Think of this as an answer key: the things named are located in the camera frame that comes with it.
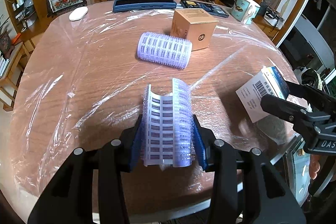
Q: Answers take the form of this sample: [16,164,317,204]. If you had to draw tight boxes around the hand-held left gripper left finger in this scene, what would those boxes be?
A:
[28,114,143,224]

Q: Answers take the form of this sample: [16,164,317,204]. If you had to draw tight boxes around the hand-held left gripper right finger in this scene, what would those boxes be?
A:
[192,114,307,224]

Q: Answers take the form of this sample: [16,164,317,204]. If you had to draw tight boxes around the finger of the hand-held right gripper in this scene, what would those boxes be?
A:
[260,94,331,124]
[285,81,336,114]

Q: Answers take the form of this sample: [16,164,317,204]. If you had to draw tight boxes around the purple hair roller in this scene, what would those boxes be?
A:
[142,78,197,168]
[136,32,193,69]

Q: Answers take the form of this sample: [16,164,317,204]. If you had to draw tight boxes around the white and blue carton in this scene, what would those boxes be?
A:
[235,66,290,123]

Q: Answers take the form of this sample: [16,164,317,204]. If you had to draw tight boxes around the person's right hand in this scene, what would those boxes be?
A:
[308,154,322,180]

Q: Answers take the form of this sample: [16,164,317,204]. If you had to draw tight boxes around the white small appliance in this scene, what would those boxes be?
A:
[264,12,284,29]

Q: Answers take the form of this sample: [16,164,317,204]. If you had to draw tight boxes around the black eyeglasses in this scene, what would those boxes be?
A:
[265,5,285,24]

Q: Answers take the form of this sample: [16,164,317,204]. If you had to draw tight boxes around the brown cardboard box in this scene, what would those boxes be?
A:
[171,8,218,51]

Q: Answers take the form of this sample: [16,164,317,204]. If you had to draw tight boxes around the white computer mouse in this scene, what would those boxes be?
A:
[69,6,88,21]

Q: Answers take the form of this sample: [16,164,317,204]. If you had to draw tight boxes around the wooden stool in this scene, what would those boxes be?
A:
[0,40,34,111]

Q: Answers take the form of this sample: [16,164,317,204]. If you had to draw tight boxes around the framed flower picture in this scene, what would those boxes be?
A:
[47,0,87,17]

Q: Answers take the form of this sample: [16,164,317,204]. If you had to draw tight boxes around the wooden wall shelf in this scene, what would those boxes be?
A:
[3,0,37,33]

